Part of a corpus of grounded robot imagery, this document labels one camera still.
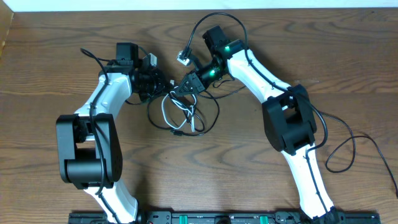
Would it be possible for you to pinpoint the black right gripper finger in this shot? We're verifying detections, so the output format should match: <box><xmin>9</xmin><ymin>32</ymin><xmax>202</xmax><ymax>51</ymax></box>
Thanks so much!
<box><xmin>174</xmin><ymin>84</ymin><xmax>198</xmax><ymax>96</ymax></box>
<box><xmin>179</xmin><ymin>73</ymin><xmax>198</xmax><ymax>90</ymax></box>

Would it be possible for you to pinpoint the white cable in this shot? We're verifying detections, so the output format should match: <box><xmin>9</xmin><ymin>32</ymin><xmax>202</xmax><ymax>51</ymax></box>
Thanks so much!
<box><xmin>160</xmin><ymin>80</ymin><xmax>198</xmax><ymax>133</ymax></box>

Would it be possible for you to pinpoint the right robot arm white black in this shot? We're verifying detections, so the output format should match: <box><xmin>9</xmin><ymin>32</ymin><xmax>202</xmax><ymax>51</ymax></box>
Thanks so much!
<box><xmin>176</xmin><ymin>26</ymin><xmax>340</xmax><ymax>223</ymax></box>

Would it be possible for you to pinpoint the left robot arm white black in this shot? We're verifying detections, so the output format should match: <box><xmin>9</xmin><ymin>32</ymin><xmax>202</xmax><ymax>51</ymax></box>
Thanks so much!
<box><xmin>55</xmin><ymin>42</ymin><xmax>168</xmax><ymax>223</ymax></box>

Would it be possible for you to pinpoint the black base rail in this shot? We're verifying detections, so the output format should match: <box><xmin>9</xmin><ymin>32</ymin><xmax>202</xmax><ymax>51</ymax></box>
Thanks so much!
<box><xmin>67</xmin><ymin>211</ymin><xmax>381</xmax><ymax>224</ymax></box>

